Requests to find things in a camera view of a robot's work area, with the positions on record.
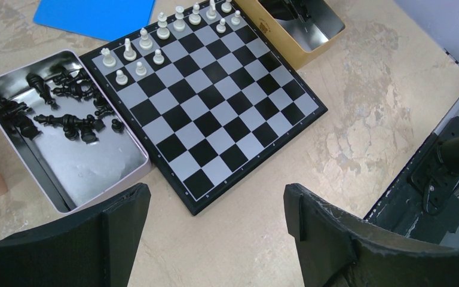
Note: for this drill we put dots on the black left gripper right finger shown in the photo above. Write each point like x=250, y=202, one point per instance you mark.
x=336, y=248

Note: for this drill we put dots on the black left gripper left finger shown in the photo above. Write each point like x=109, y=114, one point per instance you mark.
x=96, y=246

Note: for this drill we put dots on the white rook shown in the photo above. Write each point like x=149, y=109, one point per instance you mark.
x=108, y=59

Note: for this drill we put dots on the white piece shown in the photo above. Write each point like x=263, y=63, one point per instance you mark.
x=129, y=53

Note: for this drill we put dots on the white bishop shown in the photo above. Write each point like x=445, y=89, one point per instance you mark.
x=194, y=18
x=145, y=42

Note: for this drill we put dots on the white king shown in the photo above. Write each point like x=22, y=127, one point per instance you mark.
x=162, y=32

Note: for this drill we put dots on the white queen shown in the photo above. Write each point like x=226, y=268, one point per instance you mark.
x=179, y=23

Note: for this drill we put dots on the white knight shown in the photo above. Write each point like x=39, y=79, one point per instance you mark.
x=211, y=13

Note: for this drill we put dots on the black pawn chess piece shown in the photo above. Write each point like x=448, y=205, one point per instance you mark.
x=71, y=133

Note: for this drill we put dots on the black king chess piece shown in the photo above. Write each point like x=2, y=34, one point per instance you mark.
x=65, y=121

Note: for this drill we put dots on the silver tin with black pieces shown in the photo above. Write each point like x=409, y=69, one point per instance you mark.
x=73, y=175

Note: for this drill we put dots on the black pawn near tin edge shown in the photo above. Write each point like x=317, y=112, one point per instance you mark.
x=117, y=126

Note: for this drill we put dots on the black and white chessboard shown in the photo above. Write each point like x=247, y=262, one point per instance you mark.
x=218, y=107

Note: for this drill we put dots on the black mounting rail base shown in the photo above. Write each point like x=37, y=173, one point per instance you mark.
x=422, y=202

